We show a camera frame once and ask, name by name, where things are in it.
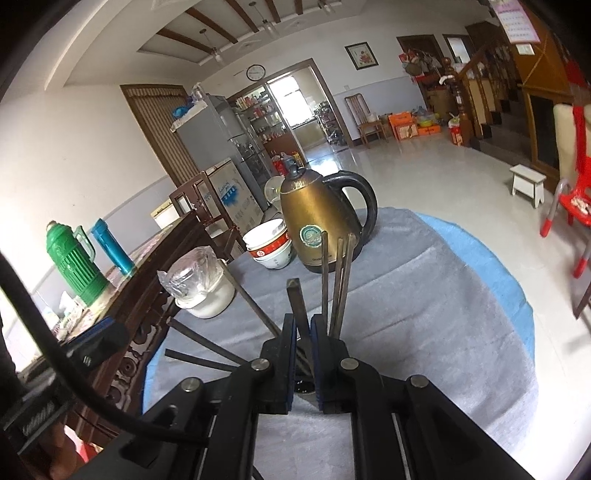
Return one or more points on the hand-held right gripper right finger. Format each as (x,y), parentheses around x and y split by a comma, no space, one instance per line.
(316,344)

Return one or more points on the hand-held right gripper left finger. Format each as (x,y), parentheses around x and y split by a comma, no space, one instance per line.
(291,344)

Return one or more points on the metal chopstick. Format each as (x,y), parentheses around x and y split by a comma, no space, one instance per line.
(347,277)

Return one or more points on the person's left hand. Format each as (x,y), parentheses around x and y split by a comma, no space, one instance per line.
(60,454)

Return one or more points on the dark carved wooden sideboard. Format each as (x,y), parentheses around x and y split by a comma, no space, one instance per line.
(138,295)

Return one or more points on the green thermos flask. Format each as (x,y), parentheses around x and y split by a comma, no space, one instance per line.
(74,263)

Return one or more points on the white bowl with red band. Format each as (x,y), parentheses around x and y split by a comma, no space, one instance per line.
(279,259)
(265,235)

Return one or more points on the blue thermos flask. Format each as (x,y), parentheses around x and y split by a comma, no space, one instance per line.
(113,247)

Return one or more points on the grey table cloth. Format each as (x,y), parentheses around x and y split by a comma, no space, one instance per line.
(415,323)

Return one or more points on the clear plastic bag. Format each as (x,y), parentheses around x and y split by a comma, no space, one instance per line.
(189,274)

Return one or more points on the brass electric kettle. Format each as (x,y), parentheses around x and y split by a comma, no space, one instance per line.
(314,207)

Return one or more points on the white cardboard box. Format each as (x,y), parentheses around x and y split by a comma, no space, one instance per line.
(164,216)

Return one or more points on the white desk fan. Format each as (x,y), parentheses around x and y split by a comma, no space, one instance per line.
(272,191)

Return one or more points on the dark wooden armchair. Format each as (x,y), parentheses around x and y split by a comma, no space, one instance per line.
(203,203)

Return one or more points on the blue table cover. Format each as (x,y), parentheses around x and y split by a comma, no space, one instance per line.
(489,267)

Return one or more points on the grey refrigerator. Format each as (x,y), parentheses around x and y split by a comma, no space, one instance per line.
(207,138)

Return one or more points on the brown wooden door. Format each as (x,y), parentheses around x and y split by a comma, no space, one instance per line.
(157,129)

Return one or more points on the glass display cabinet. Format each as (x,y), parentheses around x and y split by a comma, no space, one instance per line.
(263,120)

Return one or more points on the red gift box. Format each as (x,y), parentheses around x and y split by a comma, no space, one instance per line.
(458,136)

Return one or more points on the small white stool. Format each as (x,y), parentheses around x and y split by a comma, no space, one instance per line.
(526,182)

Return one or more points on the red plastic chair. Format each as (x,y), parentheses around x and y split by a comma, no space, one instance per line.
(575,203)

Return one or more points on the wooden staircase railing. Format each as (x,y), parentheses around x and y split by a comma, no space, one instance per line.
(475,92)

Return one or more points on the pendant ceiling lamp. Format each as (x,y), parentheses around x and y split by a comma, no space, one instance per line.
(268,26)
(214,53)

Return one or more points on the red hanging tassel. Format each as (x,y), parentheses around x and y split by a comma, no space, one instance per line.
(579,115)

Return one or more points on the wooden chair by wall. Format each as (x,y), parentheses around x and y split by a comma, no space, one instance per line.
(364,120)

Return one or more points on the round wall clock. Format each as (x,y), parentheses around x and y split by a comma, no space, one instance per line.
(256,72)

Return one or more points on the framed wall picture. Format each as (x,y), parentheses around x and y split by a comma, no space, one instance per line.
(362,55)

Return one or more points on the wall calendar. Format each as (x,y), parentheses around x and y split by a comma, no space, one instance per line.
(517,21)

